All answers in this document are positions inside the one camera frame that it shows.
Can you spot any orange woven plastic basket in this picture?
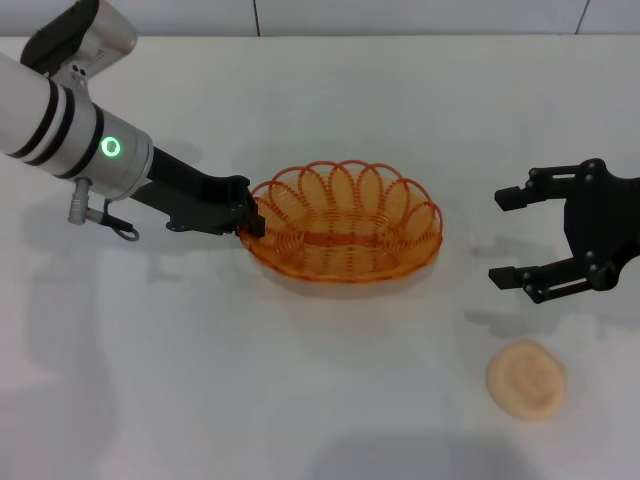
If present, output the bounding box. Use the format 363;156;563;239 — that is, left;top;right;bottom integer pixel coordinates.
247;159;445;285

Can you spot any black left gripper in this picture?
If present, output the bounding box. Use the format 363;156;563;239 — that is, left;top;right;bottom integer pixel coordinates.
126;146;267;238

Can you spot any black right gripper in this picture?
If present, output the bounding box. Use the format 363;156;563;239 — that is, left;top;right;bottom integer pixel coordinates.
487;158;640;306

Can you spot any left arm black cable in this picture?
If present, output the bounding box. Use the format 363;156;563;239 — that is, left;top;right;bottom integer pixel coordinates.
101;199;141;243

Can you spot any pale round bread bun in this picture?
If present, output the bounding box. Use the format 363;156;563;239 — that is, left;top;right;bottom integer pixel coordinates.
487;338;568;422

